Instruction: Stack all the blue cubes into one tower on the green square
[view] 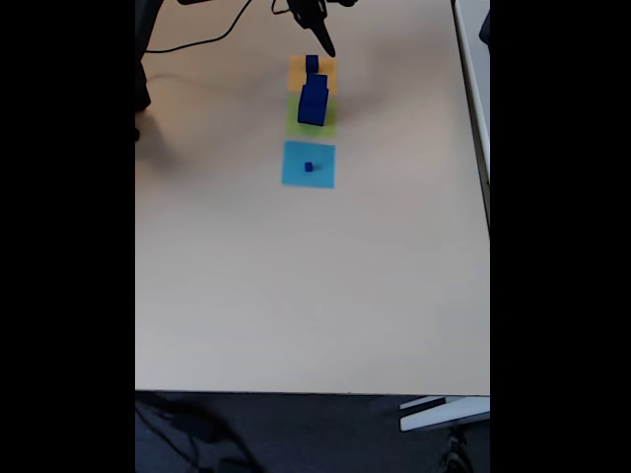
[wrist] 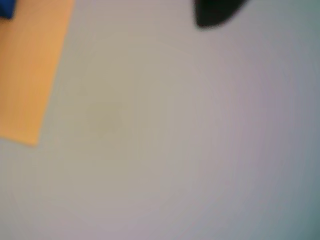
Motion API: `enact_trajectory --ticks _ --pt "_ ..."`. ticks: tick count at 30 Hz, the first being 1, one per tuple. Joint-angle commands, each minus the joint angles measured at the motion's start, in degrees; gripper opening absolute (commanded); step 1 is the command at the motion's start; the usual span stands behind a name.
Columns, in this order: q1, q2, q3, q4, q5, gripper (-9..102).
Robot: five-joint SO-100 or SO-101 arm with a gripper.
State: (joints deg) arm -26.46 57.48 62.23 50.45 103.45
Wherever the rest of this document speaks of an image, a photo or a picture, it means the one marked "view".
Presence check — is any orange paper square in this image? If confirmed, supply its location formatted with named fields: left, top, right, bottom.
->
left=287, top=54, right=339, bottom=95

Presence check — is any green paper square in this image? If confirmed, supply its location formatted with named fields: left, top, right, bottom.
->
left=285, top=94, right=339, bottom=139

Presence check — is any medium blue cube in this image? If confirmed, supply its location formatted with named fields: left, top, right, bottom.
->
left=301, top=73, right=331, bottom=108

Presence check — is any light blue paper square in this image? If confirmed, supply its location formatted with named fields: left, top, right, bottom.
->
left=280, top=140, right=336, bottom=190

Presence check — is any white table foot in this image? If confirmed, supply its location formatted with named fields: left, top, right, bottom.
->
left=398, top=396, right=491, bottom=434

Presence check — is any white neighbouring table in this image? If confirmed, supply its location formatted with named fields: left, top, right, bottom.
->
left=451, top=0, right=491, bottom=233

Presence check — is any black floor cable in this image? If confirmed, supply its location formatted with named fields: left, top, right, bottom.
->
left=135, top=393, right=257, bottom=473

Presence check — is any large blue cube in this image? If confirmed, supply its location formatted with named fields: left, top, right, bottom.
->
left=297, top=86, right=329, bottom=128

